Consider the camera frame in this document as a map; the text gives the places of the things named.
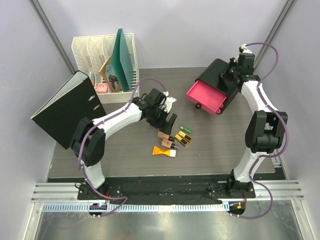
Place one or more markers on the orange cream tube white cap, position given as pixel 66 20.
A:
pixel 166 152

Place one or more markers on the colourful picture booklet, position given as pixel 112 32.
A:
pixel 109 76

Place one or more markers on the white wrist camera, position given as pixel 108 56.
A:
pixel 167 103
pixel 244 49

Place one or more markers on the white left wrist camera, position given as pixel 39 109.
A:
pixel 167 103

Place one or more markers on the beige foundation bottle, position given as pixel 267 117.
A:
pixel 169 144
pixel 165 136

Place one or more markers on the gold lipstick case left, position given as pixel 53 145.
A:
pixel 180 137

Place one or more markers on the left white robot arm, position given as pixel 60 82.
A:
pixel 88 143

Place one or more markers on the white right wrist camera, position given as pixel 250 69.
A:
pixel 244 49

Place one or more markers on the gold lipstick case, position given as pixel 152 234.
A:
pixel 180 137
pixel 187 140

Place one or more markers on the aluminium rail frame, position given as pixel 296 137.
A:
pixel 278 212

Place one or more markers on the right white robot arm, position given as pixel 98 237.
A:
pixel 265 132

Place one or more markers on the white slotted cable duct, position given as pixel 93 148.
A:
pixel 92 207

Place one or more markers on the pink top drawer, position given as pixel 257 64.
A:
pixel 209 98

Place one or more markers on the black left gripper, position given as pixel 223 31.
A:
pixel 165 126

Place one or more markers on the green lip balm tube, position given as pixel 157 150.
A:
pixel 185 129

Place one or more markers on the white magazine file rack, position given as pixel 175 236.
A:
pixel 91 54

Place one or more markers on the gold lipstick case right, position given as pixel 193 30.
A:
pixel 187 140

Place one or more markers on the black drawer organizer box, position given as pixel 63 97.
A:
pixel 212 75

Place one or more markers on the black ring binder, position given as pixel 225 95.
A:
pixel 75 100

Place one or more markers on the green plastic folder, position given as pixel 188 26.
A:
pixel 121 61

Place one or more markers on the pink drawer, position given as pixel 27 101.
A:
pixel 220 110
pixel 209 98

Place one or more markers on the black top drawer knob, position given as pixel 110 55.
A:
pixel 198 106

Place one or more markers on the pink middle drawer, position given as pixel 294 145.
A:
pixel 220 110

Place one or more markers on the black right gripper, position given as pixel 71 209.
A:
pixel 231 64

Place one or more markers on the pink sticky note pad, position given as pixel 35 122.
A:
pixel 102 88

